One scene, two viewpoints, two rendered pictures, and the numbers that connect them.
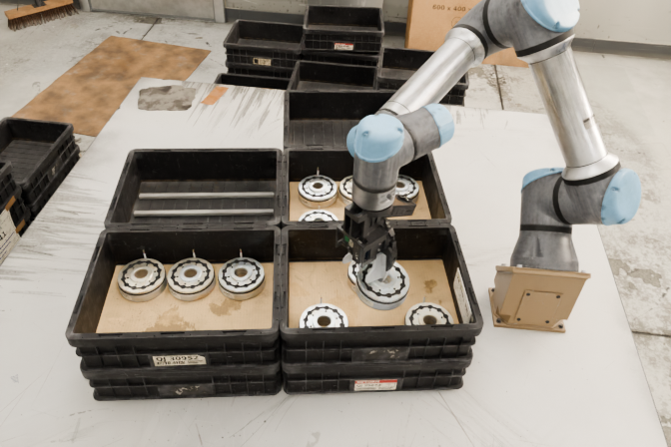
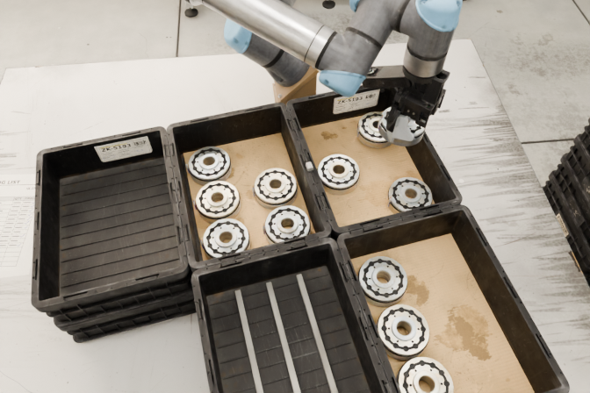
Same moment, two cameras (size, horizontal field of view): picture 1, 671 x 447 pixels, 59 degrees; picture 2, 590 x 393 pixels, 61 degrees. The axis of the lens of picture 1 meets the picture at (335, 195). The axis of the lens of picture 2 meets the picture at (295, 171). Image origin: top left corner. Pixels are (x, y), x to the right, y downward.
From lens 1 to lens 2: 1.29 m
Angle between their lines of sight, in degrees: 64
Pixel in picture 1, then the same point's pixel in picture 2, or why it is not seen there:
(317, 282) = (356, 217)
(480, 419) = not seen: hidden behind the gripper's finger
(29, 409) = not seen: outside the picture
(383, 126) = not seen: outside the picture
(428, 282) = (326, 136)
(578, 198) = not seen: outside the picture
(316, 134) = (96, 275)
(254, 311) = (411, 261)
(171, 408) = not seen: hidden behind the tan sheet
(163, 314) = (450, 346)
